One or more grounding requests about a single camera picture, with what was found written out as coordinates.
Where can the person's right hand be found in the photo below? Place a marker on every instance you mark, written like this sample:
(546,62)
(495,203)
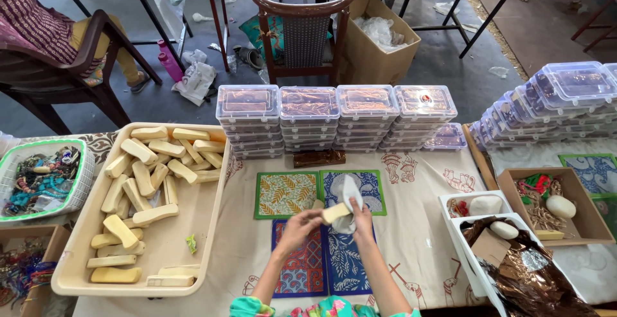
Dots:
(361,223)

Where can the person's left hand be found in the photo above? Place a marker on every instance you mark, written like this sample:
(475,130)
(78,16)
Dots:
(295,232)

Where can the person's right fingers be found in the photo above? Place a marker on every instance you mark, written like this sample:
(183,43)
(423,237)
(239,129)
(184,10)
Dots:
(354,207)

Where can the person's left fingers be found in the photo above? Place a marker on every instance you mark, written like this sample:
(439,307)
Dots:
(314,214)

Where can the grey polishing cloth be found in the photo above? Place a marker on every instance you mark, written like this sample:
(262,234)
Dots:
(350,189)

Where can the pale wooden block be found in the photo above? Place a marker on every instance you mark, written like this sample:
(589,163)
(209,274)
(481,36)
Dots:
(335,213)

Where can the blue print mat green border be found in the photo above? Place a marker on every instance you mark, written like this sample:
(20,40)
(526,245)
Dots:
(372,189)

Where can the green leaf print mat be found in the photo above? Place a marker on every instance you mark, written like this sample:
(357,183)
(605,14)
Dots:
(285,194)

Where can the red and blue print mat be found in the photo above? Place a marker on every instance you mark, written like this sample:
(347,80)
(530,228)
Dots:
(303,266)

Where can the brown foil packet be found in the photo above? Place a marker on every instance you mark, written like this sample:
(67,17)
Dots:
(318,158)

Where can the blue leaf print mat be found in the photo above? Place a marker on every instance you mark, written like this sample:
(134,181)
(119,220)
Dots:
(343,266)

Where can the beige printed tablecloth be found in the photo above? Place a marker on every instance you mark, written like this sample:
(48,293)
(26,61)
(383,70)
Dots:
(414,230)

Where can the stacks of clear lidded boxes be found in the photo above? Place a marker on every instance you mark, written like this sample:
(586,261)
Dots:
(337,119)

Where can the teal floral garment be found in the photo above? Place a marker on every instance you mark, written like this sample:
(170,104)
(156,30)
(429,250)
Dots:
(332,308)

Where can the small white open box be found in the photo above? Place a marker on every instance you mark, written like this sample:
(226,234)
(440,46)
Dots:
(450,199)

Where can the red beads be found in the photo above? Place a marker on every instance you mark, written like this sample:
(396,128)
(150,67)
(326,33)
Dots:
(458,208)

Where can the large white open box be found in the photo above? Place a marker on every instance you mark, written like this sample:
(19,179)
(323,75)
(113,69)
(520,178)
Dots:
(462,259)

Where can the small green wrapper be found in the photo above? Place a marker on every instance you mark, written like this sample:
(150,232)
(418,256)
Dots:
(191,243)

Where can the round white stone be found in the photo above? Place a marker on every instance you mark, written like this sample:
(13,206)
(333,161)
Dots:
(485,205)

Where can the wooden stick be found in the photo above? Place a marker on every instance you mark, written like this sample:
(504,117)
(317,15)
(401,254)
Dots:
(478,158)

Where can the brown cardboard tag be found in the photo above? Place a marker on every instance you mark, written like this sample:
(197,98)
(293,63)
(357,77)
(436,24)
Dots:
(489,248)

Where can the small oval white stone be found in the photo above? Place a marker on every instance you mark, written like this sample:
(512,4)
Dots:
(503,230)

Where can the beige plastic tray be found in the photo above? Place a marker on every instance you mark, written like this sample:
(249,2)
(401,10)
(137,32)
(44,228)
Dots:
(168,254)

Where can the large cardboard carton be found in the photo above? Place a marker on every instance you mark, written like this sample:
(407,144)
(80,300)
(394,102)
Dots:
(381,56)

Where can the grey sandal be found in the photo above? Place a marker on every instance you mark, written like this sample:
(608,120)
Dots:
(250,56)

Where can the heap of wooden blocks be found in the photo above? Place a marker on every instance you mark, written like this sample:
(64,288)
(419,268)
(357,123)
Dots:
(144,182)

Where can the white plastic bag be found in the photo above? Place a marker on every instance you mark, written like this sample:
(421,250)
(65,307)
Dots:
(196,83)

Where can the dark wooden chair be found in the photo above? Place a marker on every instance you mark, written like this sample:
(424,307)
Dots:
(303,37)

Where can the green and red threads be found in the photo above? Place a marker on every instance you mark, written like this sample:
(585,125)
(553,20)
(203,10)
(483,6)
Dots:
(536,182)

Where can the teal printed cushion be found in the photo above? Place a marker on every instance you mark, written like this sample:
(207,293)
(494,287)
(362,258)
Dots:
(262,35)

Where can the brown foil sheet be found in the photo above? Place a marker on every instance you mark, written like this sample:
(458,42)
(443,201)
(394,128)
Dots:
(530,278)

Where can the short wooden block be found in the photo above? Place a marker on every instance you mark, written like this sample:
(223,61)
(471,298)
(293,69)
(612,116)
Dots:
(549,234)

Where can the large oval white stone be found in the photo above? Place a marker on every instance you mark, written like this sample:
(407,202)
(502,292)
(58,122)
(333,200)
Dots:
(560,206)

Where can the pink water bottle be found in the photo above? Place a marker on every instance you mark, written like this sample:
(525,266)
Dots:
(169,66)
(164,48)

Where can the row of clear lidded boxes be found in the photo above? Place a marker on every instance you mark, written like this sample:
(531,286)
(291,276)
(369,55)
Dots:
(554,105)

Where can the white basket with green rim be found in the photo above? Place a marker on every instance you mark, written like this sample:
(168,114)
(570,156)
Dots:
(82,189)

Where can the open cardboard box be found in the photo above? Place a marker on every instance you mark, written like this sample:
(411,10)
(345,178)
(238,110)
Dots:
(590,220)

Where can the blue paisley mat green border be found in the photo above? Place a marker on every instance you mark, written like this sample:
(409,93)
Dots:
(589,172)

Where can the heap of bead jewellery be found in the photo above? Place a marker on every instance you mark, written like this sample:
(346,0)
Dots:
(41,179)

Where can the brown plastic armchair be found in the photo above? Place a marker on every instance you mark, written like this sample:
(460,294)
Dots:
(62,80)

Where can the cardboard box with coloured threads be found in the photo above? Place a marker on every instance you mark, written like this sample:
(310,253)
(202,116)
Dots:
(29,268)

